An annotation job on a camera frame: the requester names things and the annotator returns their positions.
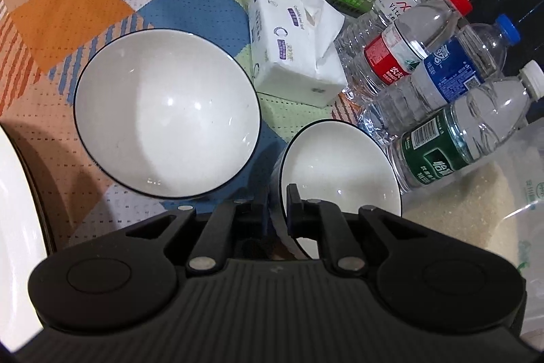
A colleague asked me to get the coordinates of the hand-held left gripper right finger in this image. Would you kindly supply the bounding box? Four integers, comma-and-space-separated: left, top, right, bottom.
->
286, 183, 428, 275

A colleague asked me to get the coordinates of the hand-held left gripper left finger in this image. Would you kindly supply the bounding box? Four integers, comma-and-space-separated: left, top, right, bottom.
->
125, 192, 271, 275

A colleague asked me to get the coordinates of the white bowl with dark rim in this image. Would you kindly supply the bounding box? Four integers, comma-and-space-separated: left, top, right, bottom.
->
278, 119, 404, 258
73, 29, 263, 201

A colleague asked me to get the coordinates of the white plate with sun print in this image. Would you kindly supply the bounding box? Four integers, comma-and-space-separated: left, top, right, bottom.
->
0, 124, 48, 352

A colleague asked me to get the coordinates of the white tissue pack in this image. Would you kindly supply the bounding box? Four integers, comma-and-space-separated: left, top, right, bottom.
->
248, 0, 349, 108

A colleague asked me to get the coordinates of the green label water bottle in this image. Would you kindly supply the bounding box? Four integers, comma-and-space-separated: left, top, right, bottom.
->
386, 61, 544, 194

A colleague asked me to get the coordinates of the clear bag of rice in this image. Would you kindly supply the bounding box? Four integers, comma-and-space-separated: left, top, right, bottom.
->
401, 120, 544, 349

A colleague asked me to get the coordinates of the red label water bottle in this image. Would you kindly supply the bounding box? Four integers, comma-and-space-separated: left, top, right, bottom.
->
345, 0, 474, 97

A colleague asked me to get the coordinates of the blue label water bottle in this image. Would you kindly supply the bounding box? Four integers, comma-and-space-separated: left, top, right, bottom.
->
360, 14, 522, 145

